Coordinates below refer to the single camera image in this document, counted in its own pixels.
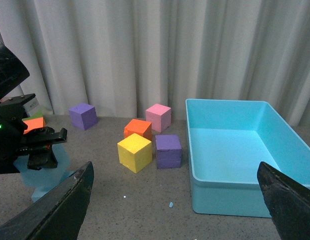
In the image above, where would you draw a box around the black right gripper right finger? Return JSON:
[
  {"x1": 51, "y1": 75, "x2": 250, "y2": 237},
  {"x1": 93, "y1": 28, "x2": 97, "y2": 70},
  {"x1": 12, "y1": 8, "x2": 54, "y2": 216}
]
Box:
[{"x1": 257, "y1": 161, "x2": 310, "y2": 240}]

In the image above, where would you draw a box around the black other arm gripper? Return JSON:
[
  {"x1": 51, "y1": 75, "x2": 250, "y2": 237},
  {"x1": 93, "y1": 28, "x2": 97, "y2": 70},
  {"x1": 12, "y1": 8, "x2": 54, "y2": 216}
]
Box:
[{"x1": 0, "y1": 93, "x2": 68, "y2": 174}]

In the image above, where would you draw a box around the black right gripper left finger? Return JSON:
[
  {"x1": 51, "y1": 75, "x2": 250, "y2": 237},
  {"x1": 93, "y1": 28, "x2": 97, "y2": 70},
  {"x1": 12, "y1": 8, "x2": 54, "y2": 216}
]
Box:
[{"x1": 0, "y1": 161, "x2": 94, "y2": 240}]

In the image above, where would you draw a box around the light blue foam block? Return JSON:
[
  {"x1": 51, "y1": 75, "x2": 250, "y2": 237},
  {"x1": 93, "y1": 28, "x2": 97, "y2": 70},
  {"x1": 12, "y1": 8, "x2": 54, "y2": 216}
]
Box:
[{"x1": 13, "y1": 144, "x2": 70, "y2": 188}]

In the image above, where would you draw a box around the orange block at left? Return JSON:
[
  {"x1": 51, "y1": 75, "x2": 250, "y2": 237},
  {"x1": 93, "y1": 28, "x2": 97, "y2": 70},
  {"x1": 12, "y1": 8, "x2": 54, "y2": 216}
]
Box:
[{"x1": 22, "y1": 117, "x2": 46, "y2": 135}]

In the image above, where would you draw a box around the orange block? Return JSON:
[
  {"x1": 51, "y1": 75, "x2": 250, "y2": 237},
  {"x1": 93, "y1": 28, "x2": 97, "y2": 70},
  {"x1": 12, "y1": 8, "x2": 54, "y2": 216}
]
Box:
[
  {"x1": 22, "y1": 117, "x2": 46, "y2": 135},
  {"x1": 123, "y1": 119, "x2": 152, "y2": 141}
]

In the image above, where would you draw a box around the green foam block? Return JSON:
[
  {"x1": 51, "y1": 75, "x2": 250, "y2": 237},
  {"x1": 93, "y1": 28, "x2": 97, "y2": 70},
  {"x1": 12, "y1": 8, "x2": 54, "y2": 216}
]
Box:
[{"x1": 28, "y1": 110, "x2": 43, "y2": 119}]

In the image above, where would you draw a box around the purple block at back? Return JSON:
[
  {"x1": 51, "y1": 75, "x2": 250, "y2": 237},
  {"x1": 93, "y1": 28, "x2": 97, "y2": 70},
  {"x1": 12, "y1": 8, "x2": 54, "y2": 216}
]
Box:
[{"x1": 68, "y1": 103, "x2": 98, "y2": 131}]

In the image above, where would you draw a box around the light blue plastic bin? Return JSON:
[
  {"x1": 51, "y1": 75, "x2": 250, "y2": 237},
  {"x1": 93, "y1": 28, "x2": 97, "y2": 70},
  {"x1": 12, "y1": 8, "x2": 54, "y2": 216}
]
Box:
[{"x1": 185, "y1": 99, "x2": 310, "y2": 218}]

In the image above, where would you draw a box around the yellow foam block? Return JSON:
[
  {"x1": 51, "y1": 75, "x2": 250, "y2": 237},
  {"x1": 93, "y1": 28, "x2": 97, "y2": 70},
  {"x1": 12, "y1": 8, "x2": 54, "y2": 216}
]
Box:
[{"x1": 117, "y1": 133, "x2": 153, "y2": 174}]

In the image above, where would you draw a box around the orange block in centre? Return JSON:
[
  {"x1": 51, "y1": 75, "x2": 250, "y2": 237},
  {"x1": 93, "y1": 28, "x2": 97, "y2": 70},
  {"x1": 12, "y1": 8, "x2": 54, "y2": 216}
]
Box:
[{"x1": 123, "y1": 119, "x2": 152, "y2": 141}]

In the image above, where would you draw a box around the grey white curtain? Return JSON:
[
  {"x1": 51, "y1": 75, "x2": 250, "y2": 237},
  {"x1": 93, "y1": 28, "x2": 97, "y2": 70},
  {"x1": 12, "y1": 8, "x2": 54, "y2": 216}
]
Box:
[{"x1": 0, "y1": 0, "x2": 310, "y2": 127}]

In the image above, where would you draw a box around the pink foam block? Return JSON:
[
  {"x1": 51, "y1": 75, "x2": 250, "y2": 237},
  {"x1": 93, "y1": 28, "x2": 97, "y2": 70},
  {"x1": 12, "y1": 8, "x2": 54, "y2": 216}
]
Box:
[{"x1": 145, "y1": 103, "x2": 172, "y2": 133}]

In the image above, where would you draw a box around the purple block near bin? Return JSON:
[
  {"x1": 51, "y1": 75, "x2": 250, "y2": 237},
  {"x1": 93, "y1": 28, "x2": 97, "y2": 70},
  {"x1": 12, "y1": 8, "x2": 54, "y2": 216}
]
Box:
[{"x1": 155, "y1": 134, "x2": 183, "y2": 169}]

